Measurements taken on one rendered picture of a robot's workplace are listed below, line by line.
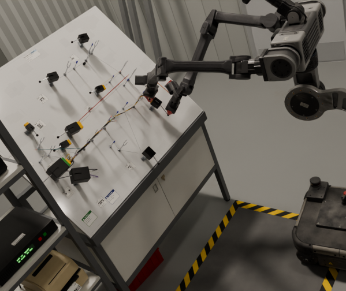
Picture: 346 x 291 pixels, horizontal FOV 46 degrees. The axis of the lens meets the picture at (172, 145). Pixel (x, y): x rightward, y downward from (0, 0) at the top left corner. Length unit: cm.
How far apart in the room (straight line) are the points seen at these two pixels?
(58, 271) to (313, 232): 150
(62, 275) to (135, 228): 52
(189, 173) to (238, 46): 263
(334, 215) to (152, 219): 113
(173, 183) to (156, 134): 35
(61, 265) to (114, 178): 55
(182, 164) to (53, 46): 111
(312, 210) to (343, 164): 76
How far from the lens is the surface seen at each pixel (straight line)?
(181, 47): 551
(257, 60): 183
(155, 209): 262
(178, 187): 276
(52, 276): 226
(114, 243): 242
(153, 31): 469
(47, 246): 207
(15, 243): 208
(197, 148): 286
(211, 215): 329
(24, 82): 249
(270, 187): 336
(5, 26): 468
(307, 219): 275
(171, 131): 263
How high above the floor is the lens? 227
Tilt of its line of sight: 33 degrees down
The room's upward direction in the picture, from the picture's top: 23 degrees counter-clockwise
